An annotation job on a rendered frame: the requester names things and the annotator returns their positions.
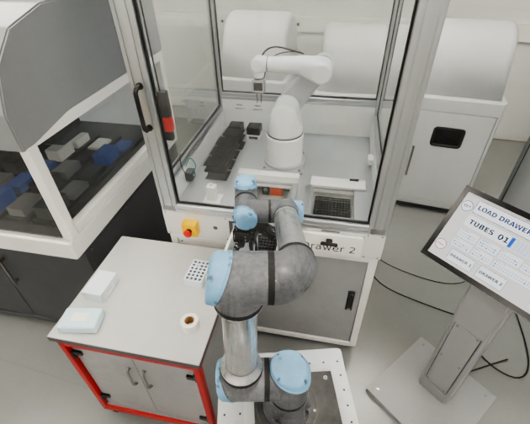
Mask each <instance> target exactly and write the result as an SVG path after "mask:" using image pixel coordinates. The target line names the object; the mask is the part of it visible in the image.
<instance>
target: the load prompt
mask: <svg viewBox="0 0 530 424"><path fill-rule="evenodd" d="M472 212H473V213H475V214H476V215H478V216H480V217H482V218H484V219H486V220H488V221H490V222H492V223H494V224H496V225H498V226H500V227H502V228H504V229H506V230H508V231H510V232H512V233H514V234H516V235H518V236H520V237H522V238H524V239H526V240H528V241H530V224H529V223H527V222H526V221H524V220H520V219H518V218H517V217H515V216H513V215H510V214H508V213H507V212H504V211H502V210H500V209H497V208H496V207H494V206H492V205H490V204H487V203H485V202H483V201H481V200H480V201H479V203H477V205H476V206H475V207H474V209H473V210H472Z"/></svg>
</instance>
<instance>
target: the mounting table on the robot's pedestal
mask: <svg viewBox="0 0 530 424"><path fill-rule="evenodd" d="M296 352H298V353H300V354H301V355H302V356H303V357H304V358H305V359H306V360H307V362H308V364H309V365H310V367H314V366H321V371H331V376H332V379H333V384H334V387H335V391H336V395H337V402H338V406H339V410H340V414H341V418H342V424H359V423H358V417H357V413H356V410H355V406H354V403H353V399H352V393H351V390H350V386H349V383H348V379H347V373H346V369H345V366H344V362H343V359H342V353H341V350H340V349H339V348H326V349H314V350H302V351H296ZM275 354H277V352H267V353H259V355H260V357H261V358H272V357H273V356H274V355H275ZM217 424H244V402H235V403H230V402H223V401H221V400H220V399H219V398H218V421H217Z"/></svg>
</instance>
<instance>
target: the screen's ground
mask: <svg viewBox="0 0 530 424"><path fill-rule="evenodd" d="M465 199H468V200H470V201H472V202H474V203H476V204H477V203H479V201H480V200H481V201H483V202H485V203H487V204H490V205H492V206H494V207H496V208H497V209H500V210H502V211H504V212H507V213H508V214H510V215H513V216H515V217H517V218H518V219H520V220H524V221H526V222H527V223H529V224H530V220H528V219H526V218H523V217H521V216H520V215H517V214H515V213H513V212H511V211H509V210H507V209H504V208H502V207H501V206H499V205H496V204H493V203H491V202H490V201H488V200H486V199H482V198H481V197H479V196H477V195H475V194H473V193H471V192H468V194H467V195H466V197H465ZM461 226H462V227H464V228H466V229H468V230H470V231H472V232H474V233H475V234H477V235H479V236H482V237H483V238H485V239H486V240H488V241H491V242H493V243H494V244H496V245H497V246H500V247H502V248H504V249H505V250H507V251H509V252H511V253H513V254H515V255H516V256H518V257H520V258H522V259H524V260H525V261H527V262H530V260H529V259H527V258H525V257H523V256H521V255H520V254H518V253H516V252H514V251H512V250H510V249H508V248H507V247H505V246H503V245H501V244H499V243H497V242H495V241H494V240H495V239H496V237H497V236H498V235H499V233H500V232H501V231H504V232H505V233H507V234H509V235H511V236H514V237H516V238H517V239H519V240H521V241H524V242H526V243H527V244H529V245H530V241H528V240H526V239H524V238H522V237H520V236H518V235H516V234H514V233H512V232H510V231H508V230H506V229H504V228H502V227H500V226H498V225H496V224H494V223H492V222H490V221H488V220H486V219H484V218H482V217H480V216H478V215H476V214H475V213H473V212H472V211H471V212H470V213H467V212H465V211H463V210H461V209H459V208H457V209H456V211H455V212H454V214H453V216H452V217H451V218H450V220H449V221H448V223H447V224H446V225H445V226H444V228H443V230H442V231H441V232H440V234H439V236H440V237H442V238H444V239H445V240H447V241H449V242H450V241H451V240H452V239H453V237H454V236H455V235H456V233H457V232H458V230H459V228H460V227H461ZM452 248H454V249H456V250H457V251H459V252H461V253H463V254H464V255H465V256H467V257H470V258H471V259H473V260H475V261H476V262H477V263H476V264H475V265H474V267H473V268H472V269H471V271H470V272H469V273H468V272H466V271H465V270H463V269H462V268H460V267H459V266H457V265H455V264H454V263H452V262H450V261H449V260H448V259H446V258H445V257H446V256H447V255H448V253H449V252H450V250H451V249H452ZM428 251H429V252H431V253H432V254H434V255H436V256H437V257H439V258H441V259H442V260H443V261H445V262H447V263H449V264H450V265H452V266H454V267H455V268H457V269H458V270H460V271H461V272H463V273H465V274H467V275H468V276H470V277H471V278H473V279H474V280H476V281H477V282H479V283H481V284H483V285H484V286H485V287H487V288H488V289H490V290H492V291H494V292H495V293H497V294H498V295H500V296H501V297H503V298H504V299H507V300H508V301H510V302H512V303H513V304H514V305H516V306H518V307H519V308H521V309H522V310H525V311H526V312H527V313H528V314H530V291H529V290H527V289H525V288H523V287H522V286H521V285H519V284H517V283H515V282H513V281H512V280H510V279H509V278H507V277H505V276H503V275H502V274H500V273H498V272H497V271H495V270H493V269H492V268H489V267H488V266H486V265H484V264H483V263H482V262H479V261H478V260H476V259H474V258H472V257H471V256H469V255H468V254H466V253H464V252H462V251H460V250H459V249H458V248H456V247H454V246H452V245H450V244H449V243H448V244H447V246H446V247H445V249H444V250H443V251H441V250H439V249H438V248H436V247H435V246H433V245H431V247H430V248H429V249H428ZM480 265H483V266H485V267H486V268H488V269H489V270H491V271H493V272H494V273H497V274H498V275H500V276H502V277H503V278H505V279H507V280H508V282H507V284H506V285H505V287H504V288H503V289H502V290H501V292H499V291H498V290H496V289H494V288H492V287H491V286H490V285H488V284H486V283H484V282H483V281H481V280H480V279H478V278H476V277H475V276H473V275H474V273H475V272H476V271H477V269H478V268H479V267H480Z"/></svg>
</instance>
